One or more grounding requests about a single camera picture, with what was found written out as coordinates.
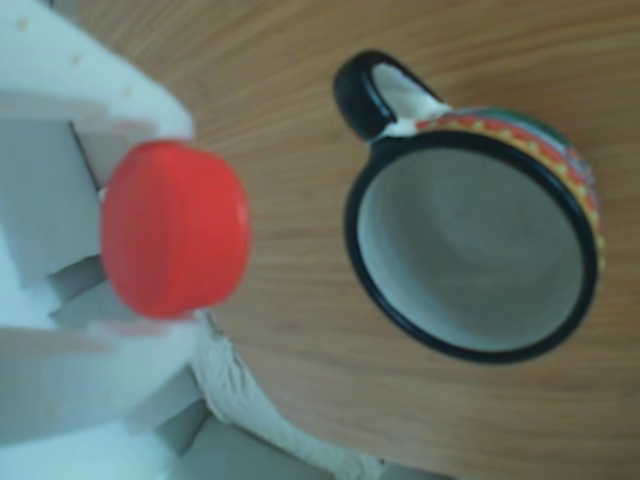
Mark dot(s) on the black rimmed patterned mug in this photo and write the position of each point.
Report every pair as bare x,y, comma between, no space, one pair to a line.
475,250

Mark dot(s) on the red bottle cap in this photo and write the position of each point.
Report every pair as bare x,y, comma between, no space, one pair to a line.
175,230

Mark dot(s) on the beige sofa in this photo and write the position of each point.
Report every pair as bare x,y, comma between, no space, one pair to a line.
240,380

